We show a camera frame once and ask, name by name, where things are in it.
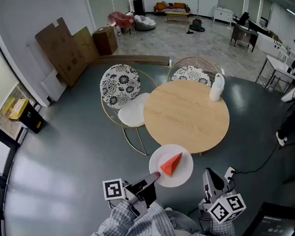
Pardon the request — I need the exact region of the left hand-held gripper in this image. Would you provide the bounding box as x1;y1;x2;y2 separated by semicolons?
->
102;171;165;225

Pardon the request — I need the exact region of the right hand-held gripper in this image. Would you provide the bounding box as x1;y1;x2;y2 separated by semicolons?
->
195;165;247;225

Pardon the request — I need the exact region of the red watermelon slice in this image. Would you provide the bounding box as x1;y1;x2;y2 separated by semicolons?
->
159;152;185;179

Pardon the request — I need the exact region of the white round plate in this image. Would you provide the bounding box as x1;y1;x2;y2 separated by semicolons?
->
147;142;196;189

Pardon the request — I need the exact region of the person's left forearm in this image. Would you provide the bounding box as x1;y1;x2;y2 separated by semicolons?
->
50;196;180;236

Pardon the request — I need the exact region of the person's right forearm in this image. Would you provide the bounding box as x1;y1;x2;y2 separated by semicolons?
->
188;216;236;236

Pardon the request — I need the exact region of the round wooden table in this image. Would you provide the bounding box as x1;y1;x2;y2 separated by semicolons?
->
141;76;233;158

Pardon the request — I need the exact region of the black tablet screen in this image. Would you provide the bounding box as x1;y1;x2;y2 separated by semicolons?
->
235;199;295;236

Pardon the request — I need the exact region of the white pitcher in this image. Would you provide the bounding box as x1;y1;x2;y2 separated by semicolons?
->
207;72;227;103

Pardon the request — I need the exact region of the white flat panel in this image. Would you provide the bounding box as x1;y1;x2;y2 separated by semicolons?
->
39;68;68;103

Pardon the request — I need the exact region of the black bin with yellow lid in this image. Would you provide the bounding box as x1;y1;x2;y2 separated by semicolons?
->
7;97;47;137

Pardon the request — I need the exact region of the brown cardboard box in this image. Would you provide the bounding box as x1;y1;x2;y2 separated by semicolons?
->
92;25;119;56

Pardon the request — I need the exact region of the small flat cardboard sheet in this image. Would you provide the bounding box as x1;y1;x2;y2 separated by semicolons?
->
72;25;100;65

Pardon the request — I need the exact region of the dark wooden desk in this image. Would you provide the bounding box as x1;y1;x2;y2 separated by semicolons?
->
229;21;260;54

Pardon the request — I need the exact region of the grey bean bag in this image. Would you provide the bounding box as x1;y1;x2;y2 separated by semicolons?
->
133;13;157;32

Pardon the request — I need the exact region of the large flat cardboard sheet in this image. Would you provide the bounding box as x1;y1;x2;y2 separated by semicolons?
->
33;15;90;90

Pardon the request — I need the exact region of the vacuum cleaner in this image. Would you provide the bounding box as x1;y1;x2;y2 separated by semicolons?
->
185;17;206;35

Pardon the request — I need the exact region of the pink armchair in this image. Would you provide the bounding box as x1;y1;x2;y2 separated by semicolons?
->
107;10;136;37

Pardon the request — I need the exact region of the low wooden coffee table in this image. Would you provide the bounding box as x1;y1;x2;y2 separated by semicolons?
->
165;9;190;25

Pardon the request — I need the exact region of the white sideboard cabinet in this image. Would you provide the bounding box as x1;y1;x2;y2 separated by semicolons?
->
211;4;235;26

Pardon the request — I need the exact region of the black tall cabinet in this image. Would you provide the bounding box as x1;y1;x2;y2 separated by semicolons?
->
133;0;146;17

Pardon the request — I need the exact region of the orange sofa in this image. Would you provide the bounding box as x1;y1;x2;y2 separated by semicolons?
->
153;0;191;16

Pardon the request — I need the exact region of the black power cable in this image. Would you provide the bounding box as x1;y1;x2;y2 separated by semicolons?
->
231;142;282;175

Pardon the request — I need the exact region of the floral cushion gold frame chair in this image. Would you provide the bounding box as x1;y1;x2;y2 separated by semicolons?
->
98;61;164;159
165;54;221;91

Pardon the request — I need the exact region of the white table with metal frame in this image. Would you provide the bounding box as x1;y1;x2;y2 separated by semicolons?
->
253;52;295;95

